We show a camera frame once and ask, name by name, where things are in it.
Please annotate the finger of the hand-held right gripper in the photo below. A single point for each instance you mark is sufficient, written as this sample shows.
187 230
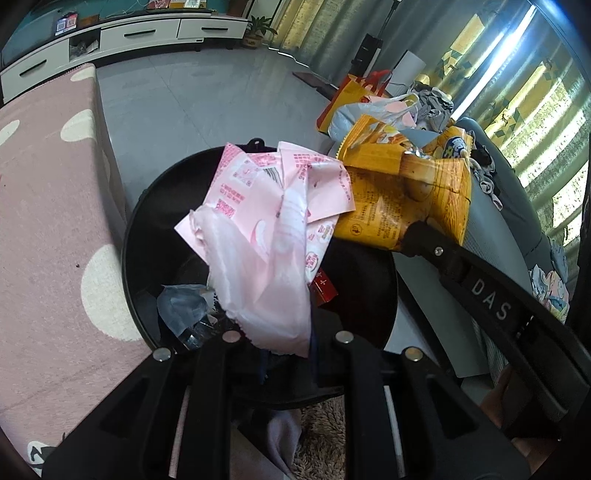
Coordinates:
429 244

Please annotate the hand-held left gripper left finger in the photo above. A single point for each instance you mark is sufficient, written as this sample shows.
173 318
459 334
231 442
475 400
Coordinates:
217 369

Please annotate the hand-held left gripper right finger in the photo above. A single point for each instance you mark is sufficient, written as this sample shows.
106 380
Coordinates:
355 369

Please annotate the yellow snack bag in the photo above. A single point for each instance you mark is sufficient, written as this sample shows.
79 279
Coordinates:
383 217

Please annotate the clear plastic wrapper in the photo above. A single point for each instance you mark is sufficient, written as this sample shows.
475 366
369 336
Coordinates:
184 309

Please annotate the pink plastic bag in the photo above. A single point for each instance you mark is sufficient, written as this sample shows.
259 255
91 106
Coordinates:
272 258

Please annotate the black trash bin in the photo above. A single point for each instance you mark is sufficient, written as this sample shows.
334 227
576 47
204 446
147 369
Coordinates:
152 240

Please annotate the cartoon printed cushion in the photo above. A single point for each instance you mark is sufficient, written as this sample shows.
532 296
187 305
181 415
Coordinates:
549 290

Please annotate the grey sofa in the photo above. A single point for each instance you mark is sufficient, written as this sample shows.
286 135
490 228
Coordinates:
503 221

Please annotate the beige fluffy rug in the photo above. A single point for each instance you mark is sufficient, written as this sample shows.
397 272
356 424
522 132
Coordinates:
323 443

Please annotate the small red carton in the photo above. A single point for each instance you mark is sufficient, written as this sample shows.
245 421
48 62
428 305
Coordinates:
324 288

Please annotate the grey clothes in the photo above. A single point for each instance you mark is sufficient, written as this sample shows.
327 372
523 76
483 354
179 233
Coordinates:
434 104

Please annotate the white bag with pink spots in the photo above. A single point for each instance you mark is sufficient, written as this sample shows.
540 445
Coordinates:
360 113

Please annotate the yellow red shopping bag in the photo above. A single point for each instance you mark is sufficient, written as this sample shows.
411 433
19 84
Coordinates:
351 97

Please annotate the patterned curtain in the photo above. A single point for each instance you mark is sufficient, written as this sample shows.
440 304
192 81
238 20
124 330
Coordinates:
508 83

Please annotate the potted plant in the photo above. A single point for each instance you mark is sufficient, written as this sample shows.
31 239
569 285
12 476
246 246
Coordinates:
258 30

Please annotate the white tv cabinet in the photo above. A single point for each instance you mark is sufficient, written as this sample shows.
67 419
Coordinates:
129 37

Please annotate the small code sign stands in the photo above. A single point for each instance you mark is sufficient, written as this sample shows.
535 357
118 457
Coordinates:
67 25

